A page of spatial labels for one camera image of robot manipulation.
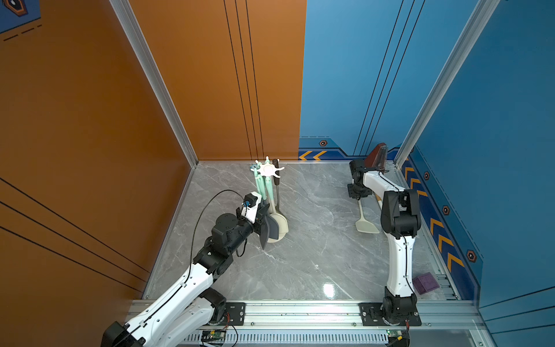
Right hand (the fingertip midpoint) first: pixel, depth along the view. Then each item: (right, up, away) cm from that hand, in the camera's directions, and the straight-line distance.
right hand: (358, 194), depth 107 cm
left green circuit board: (-61, -45, -35) cm, 83 cm away
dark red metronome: (+9, +18, -2) cm, 21 cm away
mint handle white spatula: (-2, -13, -13) cm, 18 cm away
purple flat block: (+13, -29, -31) cm, 45 cm away
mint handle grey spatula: (-37, -10, -26) cm, 47 cm away
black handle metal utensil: (-39, +7, -35) cm, 53 cm away
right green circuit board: (0, -45, -34) cm, 57 cm away
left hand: (-43, 0, -33) cm, 54 cm away
